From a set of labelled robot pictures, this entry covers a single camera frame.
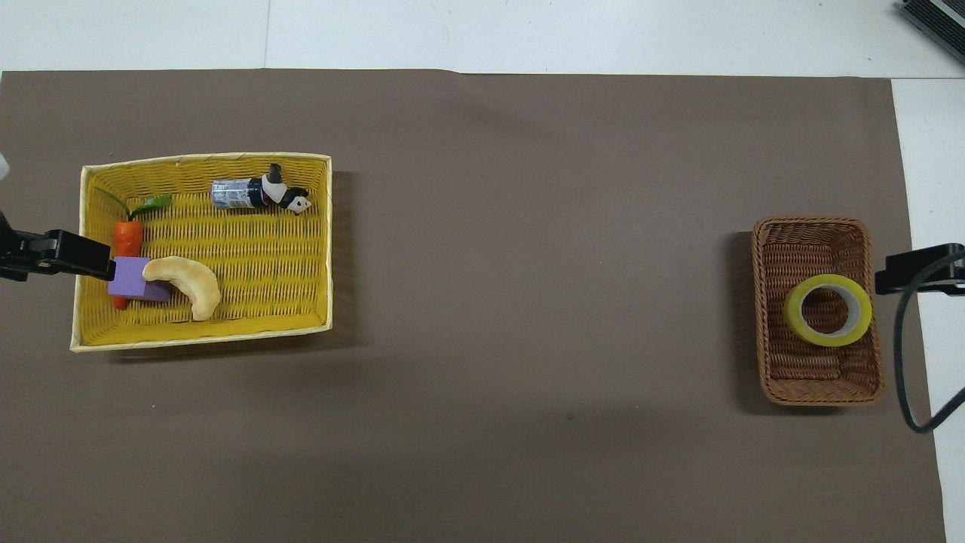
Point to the toy croissant bread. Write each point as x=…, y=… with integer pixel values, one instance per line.
x=197, y=286

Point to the yellow woven basket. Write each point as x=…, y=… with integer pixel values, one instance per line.
x=256, y=256

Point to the orange toy carrot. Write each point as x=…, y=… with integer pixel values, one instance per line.
x=129, y=237

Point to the yellow tape roll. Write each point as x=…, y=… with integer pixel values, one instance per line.
x=792, y=314

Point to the panda figure bottle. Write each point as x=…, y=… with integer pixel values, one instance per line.
x=241, y=194

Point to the brown wicker basket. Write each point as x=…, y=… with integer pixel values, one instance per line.
x=799, y=249

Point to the black stand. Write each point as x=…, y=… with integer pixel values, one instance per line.
x=938, y=19

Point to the purple foam block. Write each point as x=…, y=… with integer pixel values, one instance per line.
x=130, y=285

